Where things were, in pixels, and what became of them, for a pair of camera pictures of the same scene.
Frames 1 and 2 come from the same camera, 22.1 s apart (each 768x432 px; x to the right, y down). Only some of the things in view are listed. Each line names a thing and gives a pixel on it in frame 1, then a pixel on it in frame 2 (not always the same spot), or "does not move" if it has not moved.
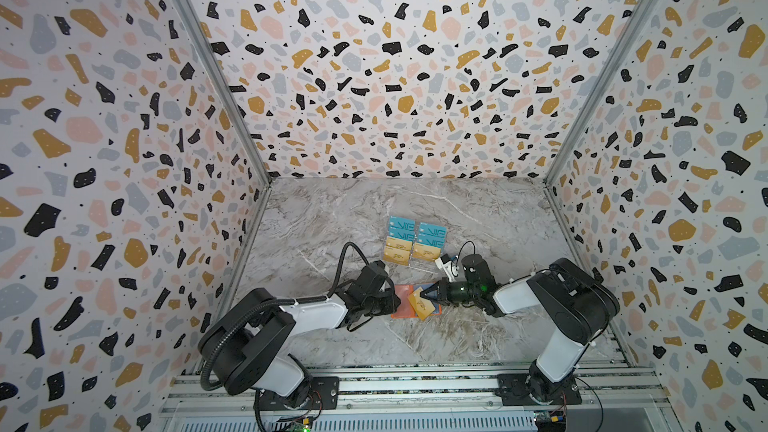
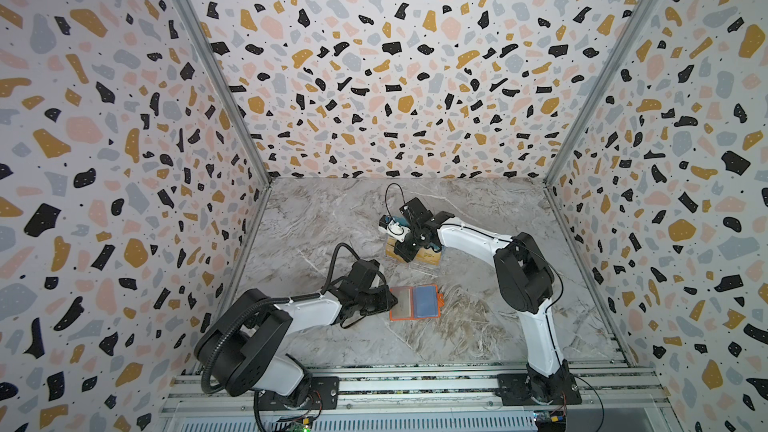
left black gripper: x=393 y=302 does not move
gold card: x=422 y=252 does not move
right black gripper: x=442 y=293 -> x=413 y=237
